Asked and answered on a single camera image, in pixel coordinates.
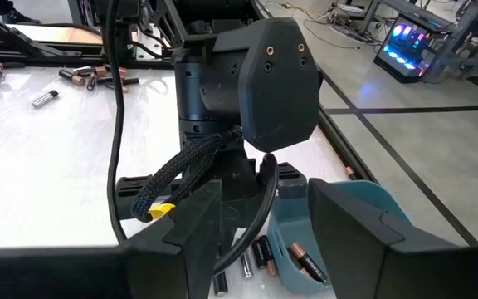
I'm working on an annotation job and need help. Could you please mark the thin black cable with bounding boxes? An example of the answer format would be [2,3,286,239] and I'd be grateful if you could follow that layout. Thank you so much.
[103,0,129,245]

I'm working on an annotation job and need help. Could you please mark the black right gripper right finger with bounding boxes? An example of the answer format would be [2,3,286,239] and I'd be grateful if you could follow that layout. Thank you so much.
[307,178,478,299]

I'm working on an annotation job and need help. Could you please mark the grey metal workbench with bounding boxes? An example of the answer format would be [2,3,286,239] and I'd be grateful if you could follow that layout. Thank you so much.
[361,0,478,84]

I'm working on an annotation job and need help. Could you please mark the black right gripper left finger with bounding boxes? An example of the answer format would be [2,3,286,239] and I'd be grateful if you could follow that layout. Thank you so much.
[0,179,223,299]

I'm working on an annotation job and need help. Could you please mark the thick black cable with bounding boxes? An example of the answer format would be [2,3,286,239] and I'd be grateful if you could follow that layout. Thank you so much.
[212,153,280,276]

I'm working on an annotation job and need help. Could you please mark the black diagonal frame strut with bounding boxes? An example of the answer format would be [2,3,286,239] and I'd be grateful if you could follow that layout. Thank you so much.
[0,3,80,57]

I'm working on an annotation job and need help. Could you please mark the wooden base board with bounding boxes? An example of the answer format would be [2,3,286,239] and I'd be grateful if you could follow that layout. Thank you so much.
[0,22,104,45]

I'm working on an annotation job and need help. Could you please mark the yellow cable tag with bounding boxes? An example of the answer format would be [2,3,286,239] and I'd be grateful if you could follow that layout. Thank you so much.
[147,202,177,222]

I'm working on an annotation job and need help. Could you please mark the black braided cable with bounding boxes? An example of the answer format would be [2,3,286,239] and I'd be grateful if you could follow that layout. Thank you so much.
[130,129,244,223]

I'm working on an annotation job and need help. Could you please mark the metal base plate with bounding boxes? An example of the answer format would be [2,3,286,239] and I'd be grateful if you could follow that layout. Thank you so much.
[130,22,169,61]

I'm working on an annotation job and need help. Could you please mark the blue-grey plastic bin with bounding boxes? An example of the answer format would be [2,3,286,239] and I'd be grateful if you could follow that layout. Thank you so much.
[266,179,411,296]

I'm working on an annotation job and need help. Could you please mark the computer case RGB lights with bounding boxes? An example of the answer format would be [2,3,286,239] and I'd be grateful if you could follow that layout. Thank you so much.
[373,15,431,84]

